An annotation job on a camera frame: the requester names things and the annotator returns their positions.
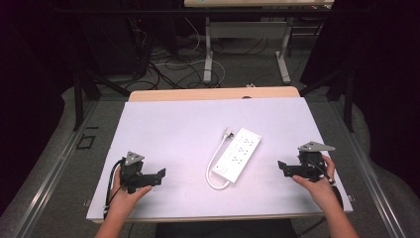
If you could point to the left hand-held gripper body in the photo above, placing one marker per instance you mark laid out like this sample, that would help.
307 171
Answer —
130 172

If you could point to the black metal stand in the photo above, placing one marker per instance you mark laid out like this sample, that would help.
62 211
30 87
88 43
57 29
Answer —
79 99
348 99

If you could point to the white power strip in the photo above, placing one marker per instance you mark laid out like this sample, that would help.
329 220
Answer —
238 154

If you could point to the metal floor rail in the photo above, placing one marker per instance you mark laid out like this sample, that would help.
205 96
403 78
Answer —
49 178
373 178

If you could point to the person's right hand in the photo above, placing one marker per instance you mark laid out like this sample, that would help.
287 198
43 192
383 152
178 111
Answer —
318 191

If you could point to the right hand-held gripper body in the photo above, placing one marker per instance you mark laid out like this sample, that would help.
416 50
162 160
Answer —
312 167

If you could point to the person's left hand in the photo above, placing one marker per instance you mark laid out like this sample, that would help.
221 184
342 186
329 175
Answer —
127 198

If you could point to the white table cover sheet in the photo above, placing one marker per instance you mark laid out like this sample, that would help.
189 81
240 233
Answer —
185 132

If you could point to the wooden table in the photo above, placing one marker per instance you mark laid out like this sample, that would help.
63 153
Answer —
198 94

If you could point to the white-legged desk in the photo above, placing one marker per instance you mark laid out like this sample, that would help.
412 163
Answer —
247 29

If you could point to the dark cloth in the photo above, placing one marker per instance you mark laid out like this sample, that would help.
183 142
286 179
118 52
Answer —
228 229

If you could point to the black equipment cabinet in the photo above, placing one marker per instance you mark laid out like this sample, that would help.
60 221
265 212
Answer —
112 43

